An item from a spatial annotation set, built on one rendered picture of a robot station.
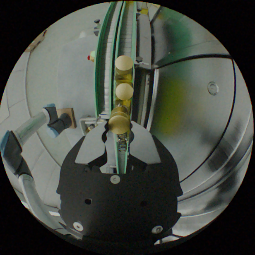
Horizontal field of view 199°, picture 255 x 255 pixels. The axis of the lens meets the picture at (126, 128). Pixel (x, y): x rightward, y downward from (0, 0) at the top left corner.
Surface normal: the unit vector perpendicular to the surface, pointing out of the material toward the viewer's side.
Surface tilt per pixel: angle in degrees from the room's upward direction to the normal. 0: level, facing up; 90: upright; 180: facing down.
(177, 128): 90
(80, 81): 0
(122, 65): 0
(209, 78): 90
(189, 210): 90
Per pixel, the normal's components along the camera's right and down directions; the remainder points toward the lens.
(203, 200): -1.00, -0.02
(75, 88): 0.04, 0.53
